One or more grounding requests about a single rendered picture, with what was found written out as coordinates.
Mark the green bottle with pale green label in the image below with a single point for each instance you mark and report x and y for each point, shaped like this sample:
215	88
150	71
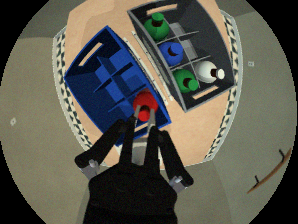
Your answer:
156	29
184	81

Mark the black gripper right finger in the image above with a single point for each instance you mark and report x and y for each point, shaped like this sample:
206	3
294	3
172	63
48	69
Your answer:
172	162

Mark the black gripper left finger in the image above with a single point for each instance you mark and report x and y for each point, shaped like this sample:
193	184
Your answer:
88	162

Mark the dark grey divided crate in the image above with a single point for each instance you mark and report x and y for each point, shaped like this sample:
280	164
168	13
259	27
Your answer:
202	38

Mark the dark blue crate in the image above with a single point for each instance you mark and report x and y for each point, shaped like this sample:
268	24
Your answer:
99	102

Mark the white bottle with grey label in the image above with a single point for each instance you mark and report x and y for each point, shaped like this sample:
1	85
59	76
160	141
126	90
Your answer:
206	72

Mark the red bottle with pink label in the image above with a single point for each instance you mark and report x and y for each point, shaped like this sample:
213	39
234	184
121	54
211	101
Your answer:
147	101

